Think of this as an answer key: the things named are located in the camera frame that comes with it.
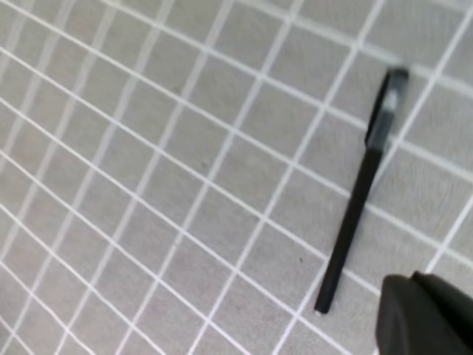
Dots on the clear black pen cap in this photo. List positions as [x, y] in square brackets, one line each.
[388, 102]

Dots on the grey grid tablecloth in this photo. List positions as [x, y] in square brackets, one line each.
[174, 174]

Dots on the black pen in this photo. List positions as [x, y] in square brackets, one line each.
[366, 174]

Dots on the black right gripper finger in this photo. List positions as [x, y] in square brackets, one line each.
[423, 314]

